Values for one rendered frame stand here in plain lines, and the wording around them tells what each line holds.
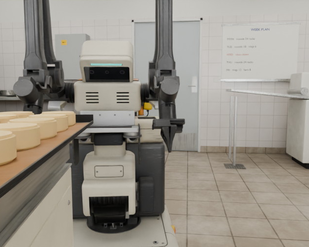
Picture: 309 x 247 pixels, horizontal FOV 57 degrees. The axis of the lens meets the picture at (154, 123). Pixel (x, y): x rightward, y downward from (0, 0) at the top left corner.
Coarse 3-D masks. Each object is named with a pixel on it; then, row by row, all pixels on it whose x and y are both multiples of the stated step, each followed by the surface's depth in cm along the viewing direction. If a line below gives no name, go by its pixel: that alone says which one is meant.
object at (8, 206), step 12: (60, 156) 42; (48, 168) 36; (24, 180) 28; (36, 180) 31; (48, 180) 36; (12, 192) 25; (24, 192) 28; (36, 192) 31; (0, 204) 23; (12, 204) 25; (24, 204) 28; (0, 216) 23; (12, 216) 25; (0, 228) 23
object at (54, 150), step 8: (80, 120) 47; (88, 120) 47; (72, 136) 31; (64, 144) 27; (48, 152) 22; (56, 152) 24; (40, 160) 20; (32, 168) 18; (16, 176) 16; (24, 176) 17; (8, 184) 15; (16, 184) 16; (0, 192) 14
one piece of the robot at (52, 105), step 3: (51, 102) 117; (54, 102) 117; (57, 102) 118; (48, 105) 117; (51, 105) 117; (54, 105) 117; (57, 105) 117; (48, 108) 116; (51, 108) 117; (54, 108) 117; (57, 108) 117; (60, 108) 118
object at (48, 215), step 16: (64, 176) 40; (48, 192) 32; (64, 192) 40; (32, 208) 28; (48, 208) 33; (64, 208) 39; (16, 224) 24; (32, 224) 27; (48, 224) 32; (64, 224) 39; (0, 240) 22; (16, 240) 24; (32, 240) 27; (48, 240) 32; (64, 240) 39
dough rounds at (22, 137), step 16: (0, 112) 42; (16, 112) 42; (48, 112) 42; (64, 112) 42; (0, 128) 23; (16, 128) 24; (32, 128) 25; (48, 128) 30; (64, 128) 36; (80, 128) 39; (0, 144) 19; (16, 144) 24; (32, 144) 25; (48, 144) 27; (0, 160) 19; (16, 160) 21; (32, 160) 21; (0, 176) 17
